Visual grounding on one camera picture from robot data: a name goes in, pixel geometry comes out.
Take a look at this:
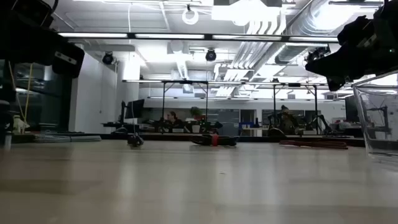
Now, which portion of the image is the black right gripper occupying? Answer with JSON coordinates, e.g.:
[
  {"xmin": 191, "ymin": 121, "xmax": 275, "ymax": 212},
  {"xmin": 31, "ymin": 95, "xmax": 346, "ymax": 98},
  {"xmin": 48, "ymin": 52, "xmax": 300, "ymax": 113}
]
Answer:
[{"xmin": 305, "ymin": 16, "xmax": 398, "ymax": 91}]

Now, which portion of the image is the pink black braided USB-C cable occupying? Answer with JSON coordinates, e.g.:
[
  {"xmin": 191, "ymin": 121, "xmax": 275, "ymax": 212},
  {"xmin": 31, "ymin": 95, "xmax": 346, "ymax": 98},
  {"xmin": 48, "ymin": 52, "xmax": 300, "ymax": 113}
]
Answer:
[{"xmin": 279, "ymin": 139, "xmax": 349, "ymax": 150}]

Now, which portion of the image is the black white braided USB-C cable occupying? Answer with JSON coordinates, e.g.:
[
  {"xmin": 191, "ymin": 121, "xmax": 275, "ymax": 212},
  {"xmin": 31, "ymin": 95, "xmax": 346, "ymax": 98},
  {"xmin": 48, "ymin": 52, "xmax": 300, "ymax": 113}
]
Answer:
[{"xmin": 33, "ymin": 133, "xmax": 102, "ymax": 144}]

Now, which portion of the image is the person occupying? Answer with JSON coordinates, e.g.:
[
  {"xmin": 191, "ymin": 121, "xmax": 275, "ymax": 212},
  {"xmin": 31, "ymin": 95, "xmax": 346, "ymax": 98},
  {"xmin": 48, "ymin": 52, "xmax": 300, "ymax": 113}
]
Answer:
[
  {"xmin": 165, "ymin": 111, "xmax": 185, "ymax": 130},
  {"xmin": 275, "ymin": 105, "xmax": 297, "ymax": 135}
]

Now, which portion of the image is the grey desk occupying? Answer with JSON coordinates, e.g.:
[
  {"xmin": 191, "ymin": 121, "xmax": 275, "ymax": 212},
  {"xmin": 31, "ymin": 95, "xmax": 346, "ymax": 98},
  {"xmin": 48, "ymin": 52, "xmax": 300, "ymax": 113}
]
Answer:
[{"xmin": 101, "ymin": 121, "xmax": 141, "ymax": 133}]

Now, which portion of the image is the computer monitor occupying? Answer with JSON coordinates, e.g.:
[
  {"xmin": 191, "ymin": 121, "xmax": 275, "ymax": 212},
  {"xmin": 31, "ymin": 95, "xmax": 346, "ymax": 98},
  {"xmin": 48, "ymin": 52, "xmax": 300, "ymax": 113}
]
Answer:
[{"xmin": 123, "ymin": 98, "xmax": 146, "ymax": 120}]

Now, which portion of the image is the clear plastic container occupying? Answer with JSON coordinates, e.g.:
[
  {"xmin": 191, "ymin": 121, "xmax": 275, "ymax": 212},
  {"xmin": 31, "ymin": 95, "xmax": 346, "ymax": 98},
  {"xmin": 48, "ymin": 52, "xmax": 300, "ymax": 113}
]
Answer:
[{"xmin": 351, "ymin": 70, "xmax": 398, "ymax": 164}]

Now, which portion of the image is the overhead LED light bar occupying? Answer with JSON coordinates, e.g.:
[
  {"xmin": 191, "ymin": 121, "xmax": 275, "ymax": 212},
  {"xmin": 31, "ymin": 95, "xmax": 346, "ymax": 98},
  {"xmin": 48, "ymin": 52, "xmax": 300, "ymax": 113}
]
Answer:
[{"xmin": 57, "ymin": 32, "xmax": 340, "ymax": 43}]

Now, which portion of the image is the green potted plant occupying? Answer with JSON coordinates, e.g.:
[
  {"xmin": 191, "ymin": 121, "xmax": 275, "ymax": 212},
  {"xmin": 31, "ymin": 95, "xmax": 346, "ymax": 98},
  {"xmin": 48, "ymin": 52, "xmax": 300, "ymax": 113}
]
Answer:
[{"xmin": 190, "ymin": 106, "xmax": 204, "ymax": 134}]

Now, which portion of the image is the black rig frame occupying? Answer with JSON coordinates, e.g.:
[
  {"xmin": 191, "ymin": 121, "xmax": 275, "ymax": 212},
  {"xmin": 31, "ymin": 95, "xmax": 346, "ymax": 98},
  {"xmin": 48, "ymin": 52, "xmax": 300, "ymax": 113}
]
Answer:
[
  {"xmin": 272, "ymin": 82, "xmax": 318, "ymax": 135},
  {"xmin": 160, "ymin": 79, "xmax": 210, "ymax": 134}
]

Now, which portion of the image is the yellow hanging cable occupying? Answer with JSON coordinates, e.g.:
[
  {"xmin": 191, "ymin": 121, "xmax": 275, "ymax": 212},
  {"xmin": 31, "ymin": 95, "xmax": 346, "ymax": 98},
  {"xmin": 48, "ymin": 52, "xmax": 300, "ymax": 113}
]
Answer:
[{"xmin": 7, "ymin": 61, "xmax": 34, "ymax": 134}]

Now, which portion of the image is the black USB cable bundle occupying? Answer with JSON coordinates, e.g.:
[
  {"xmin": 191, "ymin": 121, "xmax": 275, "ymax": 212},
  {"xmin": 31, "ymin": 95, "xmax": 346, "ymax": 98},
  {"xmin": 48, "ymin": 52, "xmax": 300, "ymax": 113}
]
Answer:
[{"xmin": 126, "ymin": 133, "xmax": 145, "ymax": 148}]

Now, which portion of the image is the white ring fixture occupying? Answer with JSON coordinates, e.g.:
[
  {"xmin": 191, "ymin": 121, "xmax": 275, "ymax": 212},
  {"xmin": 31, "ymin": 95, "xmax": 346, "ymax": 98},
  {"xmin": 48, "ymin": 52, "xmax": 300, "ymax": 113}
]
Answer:
[{"xmin": 182, "ymin": 4, "xmax": 200, "ymax": 26}]

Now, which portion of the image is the black cable with red tie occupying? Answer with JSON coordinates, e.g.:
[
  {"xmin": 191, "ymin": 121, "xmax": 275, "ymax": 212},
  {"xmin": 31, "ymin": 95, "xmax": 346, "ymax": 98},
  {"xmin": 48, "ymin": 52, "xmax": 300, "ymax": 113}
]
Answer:
[{"xmin": 190, "ymin": 133, "xmax": 239, "ymax": 147}]

